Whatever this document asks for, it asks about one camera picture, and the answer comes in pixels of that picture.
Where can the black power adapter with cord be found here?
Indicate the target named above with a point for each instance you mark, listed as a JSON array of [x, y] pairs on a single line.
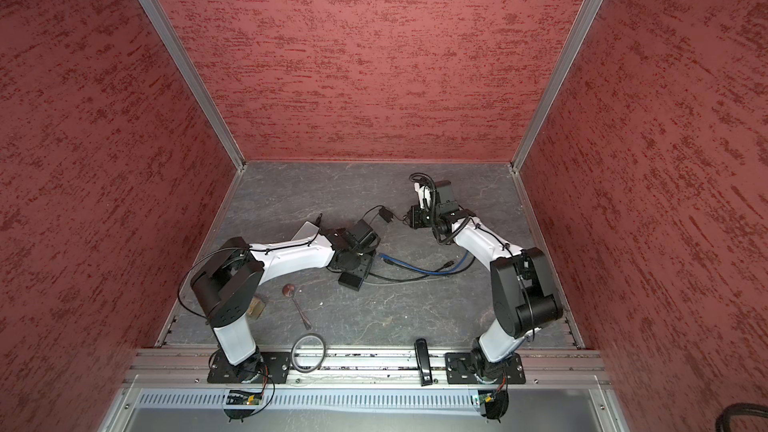
[[344, 263]]

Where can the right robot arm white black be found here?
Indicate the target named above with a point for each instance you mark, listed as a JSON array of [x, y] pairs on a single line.
[[524, 295]]

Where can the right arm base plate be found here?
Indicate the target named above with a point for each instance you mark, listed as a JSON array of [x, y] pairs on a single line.
[[459, 367]]

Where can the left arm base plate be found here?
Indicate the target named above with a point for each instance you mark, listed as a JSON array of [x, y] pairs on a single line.
[[260, 368]]

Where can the metal spoon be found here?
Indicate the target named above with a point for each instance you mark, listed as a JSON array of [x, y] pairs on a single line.
[[289, 291]]

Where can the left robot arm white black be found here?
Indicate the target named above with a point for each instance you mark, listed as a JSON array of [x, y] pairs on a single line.
[[225, 281]]

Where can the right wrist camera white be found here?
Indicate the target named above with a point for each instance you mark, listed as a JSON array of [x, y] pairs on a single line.
[[424, 194]]

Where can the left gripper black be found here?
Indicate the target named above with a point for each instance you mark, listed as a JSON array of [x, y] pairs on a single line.
[[365, 265]]

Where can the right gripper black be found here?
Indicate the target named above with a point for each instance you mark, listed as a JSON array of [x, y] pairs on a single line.
[[414, 216]]

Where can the black clip handle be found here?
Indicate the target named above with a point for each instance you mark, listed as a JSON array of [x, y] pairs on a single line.
[[423, 362]]

